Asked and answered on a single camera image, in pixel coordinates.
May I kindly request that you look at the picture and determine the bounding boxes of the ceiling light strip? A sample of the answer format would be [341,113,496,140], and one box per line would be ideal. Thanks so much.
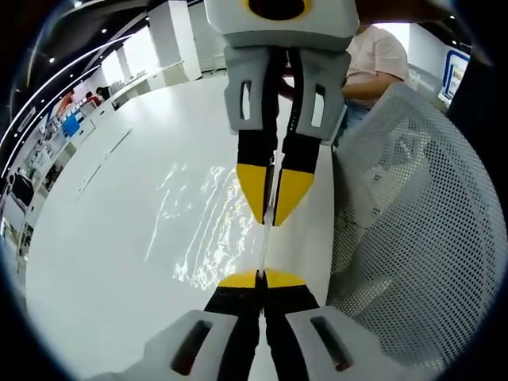
[10,33,134,122]
[0,65,102,148]

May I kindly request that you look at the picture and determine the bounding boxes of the white mesh basket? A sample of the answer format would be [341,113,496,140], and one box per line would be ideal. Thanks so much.
[325,82,502,364]

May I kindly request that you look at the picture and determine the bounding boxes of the tall white pillar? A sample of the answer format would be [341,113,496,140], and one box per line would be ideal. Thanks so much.
[148,0,202,85]

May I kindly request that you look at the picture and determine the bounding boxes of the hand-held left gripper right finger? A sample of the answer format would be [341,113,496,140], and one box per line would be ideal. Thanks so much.
[264,267,398,381]

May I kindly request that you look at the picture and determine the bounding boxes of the blue box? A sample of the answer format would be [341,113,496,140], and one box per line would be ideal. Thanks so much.
[61,117,83,139]

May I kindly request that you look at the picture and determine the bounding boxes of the white desk row with drawers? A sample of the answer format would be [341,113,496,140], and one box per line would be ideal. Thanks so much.
[110,66,188,110]

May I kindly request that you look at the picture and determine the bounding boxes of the blue framed wall poster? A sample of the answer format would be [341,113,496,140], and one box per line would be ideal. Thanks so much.
[438,47,472,109]

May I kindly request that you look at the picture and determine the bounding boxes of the transparent food packaging bag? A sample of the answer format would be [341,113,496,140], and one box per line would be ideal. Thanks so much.
[174,156,281,293]
[146,162,199,259]

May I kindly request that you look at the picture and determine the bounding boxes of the long white desk row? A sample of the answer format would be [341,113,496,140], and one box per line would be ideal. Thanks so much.
[51,98,120,160]

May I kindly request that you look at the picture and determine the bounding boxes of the table cable slot cover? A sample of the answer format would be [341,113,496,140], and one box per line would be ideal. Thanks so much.
[76,127,133,194]

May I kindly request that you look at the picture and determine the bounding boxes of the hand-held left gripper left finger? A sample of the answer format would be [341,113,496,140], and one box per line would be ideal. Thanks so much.
[85,267,264,381]

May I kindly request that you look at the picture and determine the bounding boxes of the person's legs in blue jeans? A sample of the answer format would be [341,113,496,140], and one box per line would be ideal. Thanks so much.
[337,98,376,144]

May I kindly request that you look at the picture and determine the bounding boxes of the person's torso in pink shirt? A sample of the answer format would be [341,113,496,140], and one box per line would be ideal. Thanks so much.
[341,22,410,110]

